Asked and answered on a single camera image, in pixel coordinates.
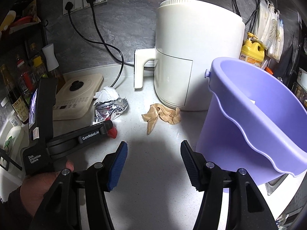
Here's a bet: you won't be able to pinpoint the red cap oil bottle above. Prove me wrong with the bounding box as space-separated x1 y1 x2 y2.
16 55 36 93

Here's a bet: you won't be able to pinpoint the black power cable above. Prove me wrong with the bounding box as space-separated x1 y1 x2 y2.
85 0 125 89
64 0 135 67

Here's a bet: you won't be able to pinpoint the left wall socket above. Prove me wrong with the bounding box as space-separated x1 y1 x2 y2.
62 0 83 15

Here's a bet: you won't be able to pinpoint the small crumpled brown paper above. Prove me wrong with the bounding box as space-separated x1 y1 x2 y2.
142 103 181 135

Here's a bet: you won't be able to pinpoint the white squeeze bottle green label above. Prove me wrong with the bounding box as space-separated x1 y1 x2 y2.
1 126 24 173

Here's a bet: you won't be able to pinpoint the yellow detergent bottle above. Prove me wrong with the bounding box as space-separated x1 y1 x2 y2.
239 32 265 68

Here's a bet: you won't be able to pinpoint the hanging white plastic bags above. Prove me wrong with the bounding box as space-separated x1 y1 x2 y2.
254 0 284 62

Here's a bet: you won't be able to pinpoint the red plastic scrap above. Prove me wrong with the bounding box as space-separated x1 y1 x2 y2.
105 120 118 139

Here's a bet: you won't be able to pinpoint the white top oil sprayer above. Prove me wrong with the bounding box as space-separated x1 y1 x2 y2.
42 43 66 92

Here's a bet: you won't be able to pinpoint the person's left hand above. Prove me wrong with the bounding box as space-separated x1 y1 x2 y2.
20 171 60 216

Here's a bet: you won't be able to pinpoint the left black power cable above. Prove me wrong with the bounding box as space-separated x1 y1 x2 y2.
64 0 135 67

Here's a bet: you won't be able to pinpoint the purple plastic bucket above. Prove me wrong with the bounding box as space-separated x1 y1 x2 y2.
196 58 306 185

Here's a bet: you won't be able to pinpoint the dark soy sauce bottle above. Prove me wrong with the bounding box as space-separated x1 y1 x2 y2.
1 64 29 124

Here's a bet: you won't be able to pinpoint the white paper wrapper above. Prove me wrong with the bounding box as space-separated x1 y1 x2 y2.
94 86 119 103

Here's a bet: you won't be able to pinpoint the cream plastic basin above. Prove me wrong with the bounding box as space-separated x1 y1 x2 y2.
0 10 16 32

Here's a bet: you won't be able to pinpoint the cream induction cooktop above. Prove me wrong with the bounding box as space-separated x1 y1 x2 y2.
53 73 103 121

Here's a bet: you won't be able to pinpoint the black metal shelf rack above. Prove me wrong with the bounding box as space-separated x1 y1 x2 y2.
1 0 48 62

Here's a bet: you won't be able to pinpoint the small white cap bottle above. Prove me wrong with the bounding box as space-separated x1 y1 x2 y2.
1 97 22 127

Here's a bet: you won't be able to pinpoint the cream air fryer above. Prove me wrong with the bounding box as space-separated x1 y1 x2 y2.
134 0 245 111

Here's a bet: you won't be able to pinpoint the hanging black cable loop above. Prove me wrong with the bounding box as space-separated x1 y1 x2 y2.
231 0 261 33

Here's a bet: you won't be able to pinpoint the right black power cable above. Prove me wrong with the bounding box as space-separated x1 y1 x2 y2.
85 0 125 89

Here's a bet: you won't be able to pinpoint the silver foil snack bag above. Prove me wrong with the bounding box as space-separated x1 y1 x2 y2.
94 98 128 123

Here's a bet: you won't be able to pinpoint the yellow cap green label bottle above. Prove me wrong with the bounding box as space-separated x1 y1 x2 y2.
30 43 48 80

